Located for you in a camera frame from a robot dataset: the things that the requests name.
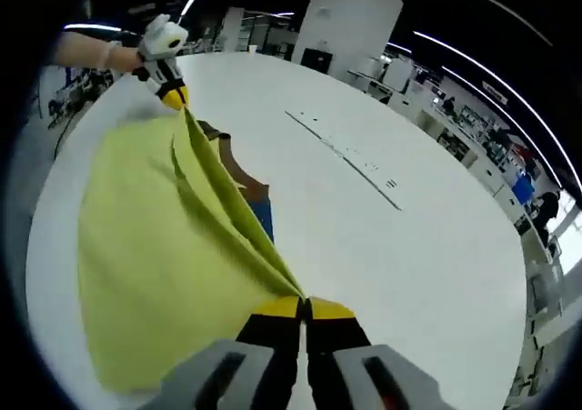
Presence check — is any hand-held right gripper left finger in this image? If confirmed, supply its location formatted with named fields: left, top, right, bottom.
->
left=154, top=295, right=304, bottom=410

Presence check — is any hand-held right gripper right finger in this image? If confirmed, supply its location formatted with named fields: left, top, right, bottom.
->
left=305, top=296, right=450, bottom=410

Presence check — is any yellow blue grey garment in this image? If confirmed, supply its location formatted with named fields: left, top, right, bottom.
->
left=76, top=107, right=306, bottom=395

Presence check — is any person's left hand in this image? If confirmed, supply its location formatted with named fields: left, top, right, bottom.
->
left=105, top=45, right=145, bottom=75

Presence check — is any white table cover plate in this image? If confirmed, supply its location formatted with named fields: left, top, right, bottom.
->
left=284, top=109, right=404, bottom=213

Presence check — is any white square pillar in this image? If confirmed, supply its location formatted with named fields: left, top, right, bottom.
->
left=290, top=0, right=406, bottom=82

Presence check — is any white cabinet counter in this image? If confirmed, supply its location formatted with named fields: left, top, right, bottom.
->
left=347, top=64, right=534, bottom=221

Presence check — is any blue storage box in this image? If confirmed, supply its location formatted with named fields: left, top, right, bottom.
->
left=510, top=175, right=536, bottom=207

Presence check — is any white ceiling air vent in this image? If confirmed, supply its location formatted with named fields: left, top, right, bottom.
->
left=482, top=80, right=508, bottom=105

